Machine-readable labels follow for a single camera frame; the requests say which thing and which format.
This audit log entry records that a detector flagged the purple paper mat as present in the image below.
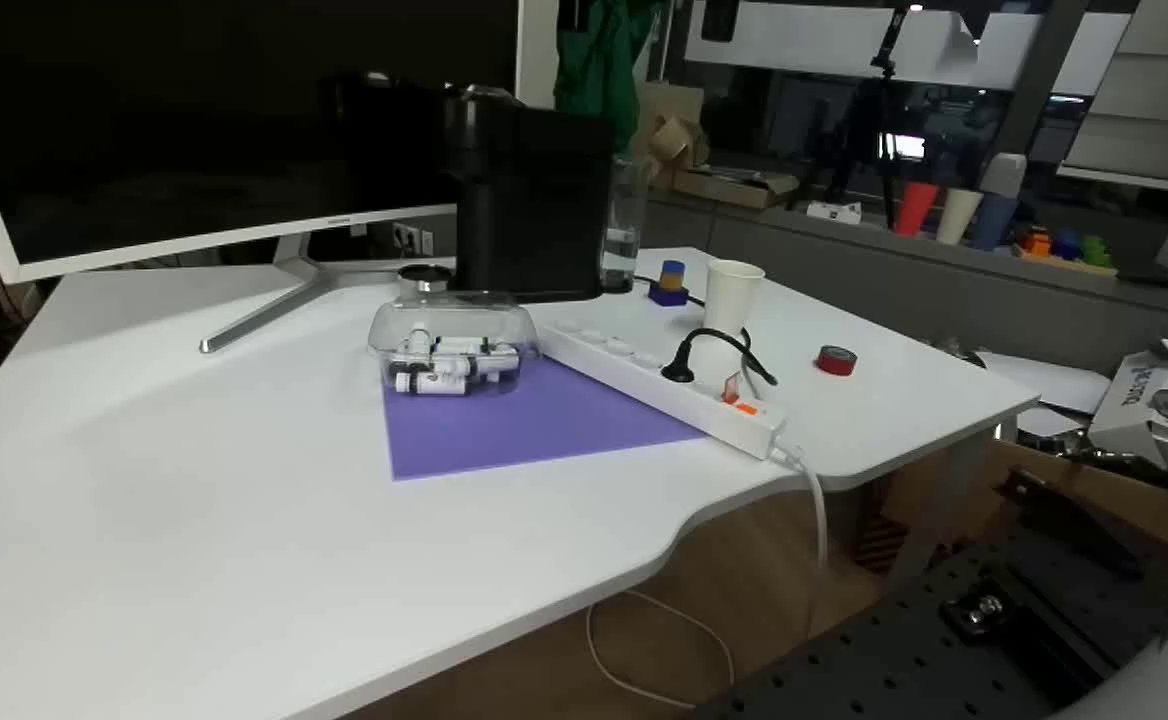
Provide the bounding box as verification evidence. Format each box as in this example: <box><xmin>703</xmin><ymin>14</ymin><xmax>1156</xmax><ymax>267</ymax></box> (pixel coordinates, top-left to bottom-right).
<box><xmin>380</xmin><ymin>349</ymin><xmax>709</xmax><ymax>482</ymax></box>

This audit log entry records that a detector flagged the white power strip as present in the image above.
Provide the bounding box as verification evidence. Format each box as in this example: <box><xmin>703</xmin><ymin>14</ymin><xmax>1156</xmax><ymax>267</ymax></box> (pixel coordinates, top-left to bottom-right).
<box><xmin>536</xmin><ymin>321</ymin><xmax>793</xmax><ymax>464</ymax></box>

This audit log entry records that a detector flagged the black coffee machine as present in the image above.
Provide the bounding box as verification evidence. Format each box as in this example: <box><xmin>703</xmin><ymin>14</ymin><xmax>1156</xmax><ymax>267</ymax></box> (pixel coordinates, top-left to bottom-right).
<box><xmin>395</xmin><ymin>80</ymin><xmax>620</xmax><ymax>307</ymax></box>

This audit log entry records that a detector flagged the clear glass bowl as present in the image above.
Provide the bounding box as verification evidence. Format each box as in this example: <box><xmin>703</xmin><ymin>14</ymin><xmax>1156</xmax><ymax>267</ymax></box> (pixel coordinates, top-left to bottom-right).
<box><xmin>363</xmin><ymin>286</ymin><xmax>543</xmax><ymax>398</ymax></box>

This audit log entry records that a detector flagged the white paper cup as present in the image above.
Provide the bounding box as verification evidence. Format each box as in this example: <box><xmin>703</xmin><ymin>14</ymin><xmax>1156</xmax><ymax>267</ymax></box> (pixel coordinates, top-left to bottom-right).
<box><xmin>703</xmin><ymin>255</ymin><xmax>768</xmax><ymax>340</ymax></box>

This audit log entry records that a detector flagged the green hanging cloth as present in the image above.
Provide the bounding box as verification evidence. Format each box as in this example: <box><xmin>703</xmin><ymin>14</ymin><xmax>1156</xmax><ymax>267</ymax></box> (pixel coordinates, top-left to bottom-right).
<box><xmin>554</xmin><ymin>0</ymin><xmax>670</xmax><ymax>150</ymax></box>

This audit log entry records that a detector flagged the white window blind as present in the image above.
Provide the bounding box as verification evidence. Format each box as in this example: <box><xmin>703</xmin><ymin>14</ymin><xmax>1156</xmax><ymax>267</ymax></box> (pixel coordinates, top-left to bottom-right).
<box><xmin>1052</xmin><ymin>0</ymin><xmax>1168</xmax><ymax>202</ymax></box>

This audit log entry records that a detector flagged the white grey device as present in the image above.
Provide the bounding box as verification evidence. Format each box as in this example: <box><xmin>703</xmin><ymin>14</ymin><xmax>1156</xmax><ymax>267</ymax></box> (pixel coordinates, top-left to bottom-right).
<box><xmin>1084</xmin><ymin>334</ymin><xmax>1168</xmax><ymax>479</ymax></box>

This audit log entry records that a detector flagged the flat black object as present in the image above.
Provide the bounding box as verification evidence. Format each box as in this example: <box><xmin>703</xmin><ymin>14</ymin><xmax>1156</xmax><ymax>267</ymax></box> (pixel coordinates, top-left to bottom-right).
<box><xmin>1112</xmin><ymin>258</ymin><xmax>1168</xmax><ymax>293</ymax></box>

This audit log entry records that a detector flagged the blue plastic cup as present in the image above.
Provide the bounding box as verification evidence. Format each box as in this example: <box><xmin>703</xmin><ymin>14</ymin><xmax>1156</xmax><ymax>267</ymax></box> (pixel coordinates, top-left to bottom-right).
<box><xmin>969</xmin><ymin>191</ymin><xmax>1023</xmax><ymax>255</ymax></box>

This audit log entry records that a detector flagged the black plug with cable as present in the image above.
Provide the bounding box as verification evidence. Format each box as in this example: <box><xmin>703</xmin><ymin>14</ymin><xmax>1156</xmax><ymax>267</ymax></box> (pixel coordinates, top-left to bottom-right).
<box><xmin>656</xmin><ymin>323</ymin><xmax>786</xmax><ymax>392</ymax></box>

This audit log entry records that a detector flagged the black camera tripod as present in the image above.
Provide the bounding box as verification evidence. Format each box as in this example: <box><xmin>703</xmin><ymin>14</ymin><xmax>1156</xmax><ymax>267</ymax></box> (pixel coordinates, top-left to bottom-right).
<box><xmin>861</xmin><ymin>0</ymin><xmax>935</xmax><ymax>233</ymax></box>

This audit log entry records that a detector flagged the black perforated mounting board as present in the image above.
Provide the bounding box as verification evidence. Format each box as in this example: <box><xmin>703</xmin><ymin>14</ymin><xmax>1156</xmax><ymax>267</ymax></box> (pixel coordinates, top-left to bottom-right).
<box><xmin>700</xmin><ymin>529</ymin><xmax>1168</xmax><ymax>720</ymax></box>

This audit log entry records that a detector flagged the white plastic block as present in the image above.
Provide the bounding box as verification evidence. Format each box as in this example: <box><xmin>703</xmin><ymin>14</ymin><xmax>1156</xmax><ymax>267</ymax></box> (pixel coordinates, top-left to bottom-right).
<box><xmin>469</xmin><ymin>332</ymin><xmax>530</xmax><ymax>382</ymax></box>
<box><xmin>387</xmin><ymin>344</ymin><xmax>478</xmax><ymax>398</ymax></box>

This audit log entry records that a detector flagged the grey background counter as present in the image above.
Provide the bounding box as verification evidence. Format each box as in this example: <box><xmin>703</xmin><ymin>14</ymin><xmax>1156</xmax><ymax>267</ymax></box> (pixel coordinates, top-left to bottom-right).
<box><xmin>644</xmin><ymin>191</ymin><xmax>1168</xmax><ymax>379</ymax></box>

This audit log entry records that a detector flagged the blue orange stacking toy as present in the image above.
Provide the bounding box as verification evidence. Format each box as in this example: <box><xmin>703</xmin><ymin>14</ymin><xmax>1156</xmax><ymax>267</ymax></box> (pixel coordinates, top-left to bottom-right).
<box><xmin>649</xmin><ymin>253</ymin><xmax>694</xmax><ymax>310</ymax></box>

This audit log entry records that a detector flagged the red plastic cup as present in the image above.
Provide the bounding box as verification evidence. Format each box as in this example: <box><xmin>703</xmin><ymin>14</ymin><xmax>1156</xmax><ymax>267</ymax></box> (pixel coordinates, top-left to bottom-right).
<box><xmin>888</xmin><ymin>177</ymin><xmax>944</xmax><ymax>245</ymax></box>

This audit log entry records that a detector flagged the white framed computer monitor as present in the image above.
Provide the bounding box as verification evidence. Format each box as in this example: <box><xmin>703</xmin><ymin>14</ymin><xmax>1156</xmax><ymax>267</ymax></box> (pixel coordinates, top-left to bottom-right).
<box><xmin>0</xmin><ymin>0</ymin><xmax>526</xmax><ymax>360</ymax></box>

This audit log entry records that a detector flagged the clear plastic water bottle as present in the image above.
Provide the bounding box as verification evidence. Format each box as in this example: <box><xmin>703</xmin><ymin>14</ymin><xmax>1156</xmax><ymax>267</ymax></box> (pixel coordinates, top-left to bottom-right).
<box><xmin>602</xmin><ymin>148</ymin><xmax>653</xmax><ymax>293</ymax></box>

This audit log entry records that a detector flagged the grey plastic cup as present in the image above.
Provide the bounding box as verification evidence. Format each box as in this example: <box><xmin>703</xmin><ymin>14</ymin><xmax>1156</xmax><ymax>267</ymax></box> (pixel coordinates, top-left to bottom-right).
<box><xmin>979</xmin><ymin>148</ymin><xmax>1031</xmax><ymax>202</ymax></box>

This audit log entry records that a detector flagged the light wooden object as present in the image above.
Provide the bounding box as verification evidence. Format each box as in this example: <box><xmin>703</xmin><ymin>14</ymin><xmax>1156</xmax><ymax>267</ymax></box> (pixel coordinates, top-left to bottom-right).
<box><xmin>641</xmin><ymin>80</ymin><xmax>716</xmax><ymax>198</ymax></box>

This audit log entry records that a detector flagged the white plastic cup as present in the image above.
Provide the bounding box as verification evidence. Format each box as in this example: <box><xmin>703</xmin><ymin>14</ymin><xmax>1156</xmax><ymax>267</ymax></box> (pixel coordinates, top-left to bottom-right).
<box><xmin>933</xmin><ymin>183</ymin><xmax>990</xmax><ymax>248</ymax></box>

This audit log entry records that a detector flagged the white floor cable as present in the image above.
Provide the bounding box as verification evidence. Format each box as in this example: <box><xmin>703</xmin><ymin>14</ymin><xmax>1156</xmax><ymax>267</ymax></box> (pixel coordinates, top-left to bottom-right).
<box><xmin>579</xmin><ymin>578</ymin><xmax>744</xmax><ymax>715</ymax></box>

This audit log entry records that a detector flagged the white power strip cable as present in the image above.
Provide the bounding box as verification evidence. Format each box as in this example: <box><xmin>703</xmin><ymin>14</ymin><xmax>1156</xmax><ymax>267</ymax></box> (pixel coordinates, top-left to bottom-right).
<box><xmin>768</xmin><ymin>442</ymin><xmax>837</xmax><ymax>646</ymax></box>

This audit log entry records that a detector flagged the red tape roll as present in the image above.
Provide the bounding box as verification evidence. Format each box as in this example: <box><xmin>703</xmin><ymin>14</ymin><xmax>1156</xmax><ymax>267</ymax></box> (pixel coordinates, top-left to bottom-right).
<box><xmin>812</xmin><ymin>340</ymin><xmax>865</xmax><ymax>379</ymax></box>

